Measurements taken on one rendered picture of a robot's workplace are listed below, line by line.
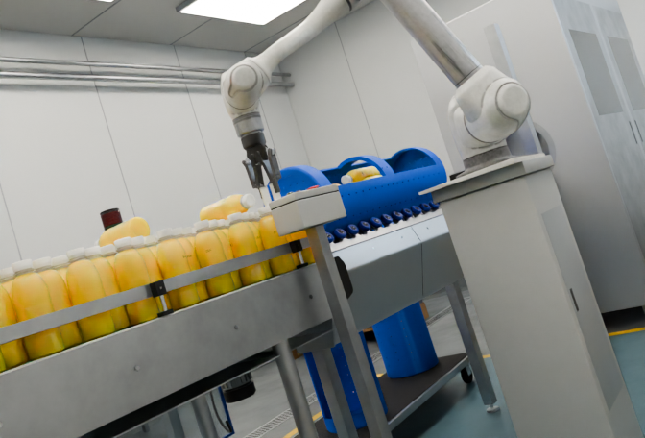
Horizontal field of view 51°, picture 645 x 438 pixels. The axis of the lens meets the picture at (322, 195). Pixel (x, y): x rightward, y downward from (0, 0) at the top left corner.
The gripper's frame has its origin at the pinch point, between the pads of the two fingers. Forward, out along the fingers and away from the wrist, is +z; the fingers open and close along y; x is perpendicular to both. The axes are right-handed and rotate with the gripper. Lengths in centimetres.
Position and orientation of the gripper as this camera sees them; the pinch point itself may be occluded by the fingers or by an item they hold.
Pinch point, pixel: (271, 196)
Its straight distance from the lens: 212.6
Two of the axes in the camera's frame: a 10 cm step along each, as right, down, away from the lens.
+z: 3.1, 9.5, -0.7
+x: -6.0, 1.4, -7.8
